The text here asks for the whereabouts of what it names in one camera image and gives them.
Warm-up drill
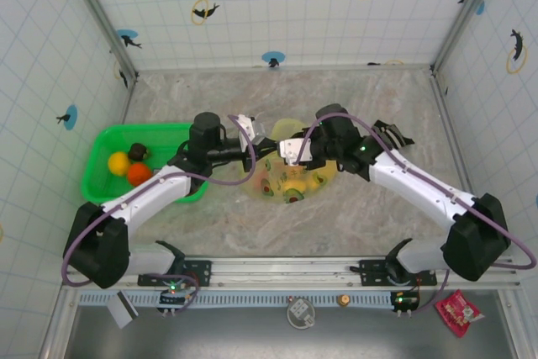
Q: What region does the dark brown fake fruit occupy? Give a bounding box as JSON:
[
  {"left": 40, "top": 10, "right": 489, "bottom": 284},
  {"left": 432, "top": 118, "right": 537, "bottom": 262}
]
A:
[{"left": 128, "top": 142, "right": 151, "bottom": 161}]

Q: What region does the round white plastic device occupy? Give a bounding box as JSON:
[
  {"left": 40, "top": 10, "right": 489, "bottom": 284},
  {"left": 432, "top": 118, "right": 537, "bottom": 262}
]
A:
[{"left": 287, "top": 296, "right": 316, "bottom": 330}]

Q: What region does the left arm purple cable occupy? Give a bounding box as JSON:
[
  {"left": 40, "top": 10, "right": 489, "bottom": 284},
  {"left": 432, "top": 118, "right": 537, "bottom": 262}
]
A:
[{"left": 61, "top": 114, "right": 258, "bottom": 314}]

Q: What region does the orange fake tangerine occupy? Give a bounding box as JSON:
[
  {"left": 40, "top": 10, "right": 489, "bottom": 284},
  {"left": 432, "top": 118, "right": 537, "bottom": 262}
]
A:
[{"left": 127, "top": 162, "right": 153, "bottom": 187}]

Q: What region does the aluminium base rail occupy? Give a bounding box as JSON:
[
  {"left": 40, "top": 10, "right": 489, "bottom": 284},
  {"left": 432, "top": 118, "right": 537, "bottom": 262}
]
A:
[{"left": 62, "top": 255, "right": 522, "bottom": 292}]

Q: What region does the black white striped sock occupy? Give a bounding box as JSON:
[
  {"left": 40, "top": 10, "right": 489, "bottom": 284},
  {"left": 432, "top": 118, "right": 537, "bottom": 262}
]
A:
[{"left": 371, "top": 119, "right": 416, "bottom": 150}]

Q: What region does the yellow plastic bag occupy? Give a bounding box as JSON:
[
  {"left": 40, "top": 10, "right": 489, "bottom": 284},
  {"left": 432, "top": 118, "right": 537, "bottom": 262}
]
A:
[{"left": 241, "top": 118, "right": 337, "bottom": 206}]

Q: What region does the aluminium frame post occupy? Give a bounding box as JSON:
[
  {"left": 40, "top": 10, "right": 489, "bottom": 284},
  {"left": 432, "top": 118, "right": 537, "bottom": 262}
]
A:
[
  {"left": 58, "top": 0, "right": 140, "bottom": 85},
  {"left": 430, "top": 0, "right": 508, "bottom": 77}
]

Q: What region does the round yellow fake lemon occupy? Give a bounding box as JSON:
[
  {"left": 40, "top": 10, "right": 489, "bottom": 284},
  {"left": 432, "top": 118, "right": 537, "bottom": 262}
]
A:
[{"left": 108, "top": 150, "right": 131, "bottom": 176}]

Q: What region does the grey card with black stripe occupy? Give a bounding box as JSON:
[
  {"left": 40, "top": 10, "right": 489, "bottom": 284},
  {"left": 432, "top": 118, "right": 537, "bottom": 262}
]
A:
[{"left": 107, "top": 290, "right": 140, "bottom": 330}]

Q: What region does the green plastic basket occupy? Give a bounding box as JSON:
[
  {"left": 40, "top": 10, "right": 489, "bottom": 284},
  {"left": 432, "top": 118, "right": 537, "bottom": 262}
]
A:
[{"left": 79, "top": 123, "right": 209, "bottom": 204}]

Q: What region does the aluminium frame bar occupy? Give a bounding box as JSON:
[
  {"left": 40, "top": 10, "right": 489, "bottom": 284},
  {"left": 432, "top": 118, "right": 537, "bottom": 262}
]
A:
[
  {"left": 428, "top": 68, "right": 493, "bottom": 256},
  {"left": 134, "top": 63, "right": 435, "bottom": 75},
  {"left": 69, "top": 75, "right": 140, "bottom": 257}
]

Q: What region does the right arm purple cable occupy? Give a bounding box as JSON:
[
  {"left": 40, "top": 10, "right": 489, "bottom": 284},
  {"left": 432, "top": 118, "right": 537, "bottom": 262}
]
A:
[{"left": 296, "top": 112, "right": 538, "bottom": 314}]

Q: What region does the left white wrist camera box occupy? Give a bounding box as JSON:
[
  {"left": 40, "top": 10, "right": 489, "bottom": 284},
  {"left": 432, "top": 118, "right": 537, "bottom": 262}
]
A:
[{"left": 229, "top": 114, "right": 268, "bottom": 150}]

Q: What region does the red snack packet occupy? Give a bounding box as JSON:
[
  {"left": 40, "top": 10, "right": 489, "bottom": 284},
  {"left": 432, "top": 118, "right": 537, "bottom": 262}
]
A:
[{"left": 435, "top": 289, "right": 484, "bottom": 338}]

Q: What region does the upright dolphin ring sticker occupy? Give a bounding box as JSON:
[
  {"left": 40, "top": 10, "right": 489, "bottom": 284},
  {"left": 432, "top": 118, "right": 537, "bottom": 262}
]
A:
[{"left": 505, "top": 29, "right": 529, "bottom": 76}]

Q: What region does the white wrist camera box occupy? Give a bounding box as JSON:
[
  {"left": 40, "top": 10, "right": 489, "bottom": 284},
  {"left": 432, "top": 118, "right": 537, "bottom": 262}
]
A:
[
  {"left": 279, "top": 136, "right": 314, "bottom": 167},
  {"left": 229, "top": 114, "right": 268, "bottom": 150}
]

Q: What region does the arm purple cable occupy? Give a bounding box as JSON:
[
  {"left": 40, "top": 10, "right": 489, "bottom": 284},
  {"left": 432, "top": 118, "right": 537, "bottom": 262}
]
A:
[
  {"left": 296, "top": 112, "right": 538, "bottom": 314},
  {"left": 61, "top": 114, "right": 258, "bottom": 314}
]

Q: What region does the white slotted cable duct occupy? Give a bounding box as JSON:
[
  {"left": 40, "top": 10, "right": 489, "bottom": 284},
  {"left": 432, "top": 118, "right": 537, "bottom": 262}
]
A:
[{"left": 77, "top": 291, "right": 421, "bottom": 308}]

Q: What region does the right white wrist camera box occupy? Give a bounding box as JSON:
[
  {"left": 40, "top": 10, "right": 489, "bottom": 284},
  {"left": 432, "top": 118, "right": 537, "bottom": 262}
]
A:
[{"left": 279, "top": 136, "right": 314, "bottom": 167}]

